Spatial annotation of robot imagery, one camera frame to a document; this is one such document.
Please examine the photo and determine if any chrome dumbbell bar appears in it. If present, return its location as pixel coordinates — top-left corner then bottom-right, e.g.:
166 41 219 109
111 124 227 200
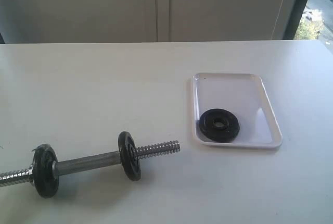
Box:
0 139 181 188

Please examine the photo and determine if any white plastic tray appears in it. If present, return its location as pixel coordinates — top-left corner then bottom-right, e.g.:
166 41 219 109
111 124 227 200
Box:
192 73 283 149

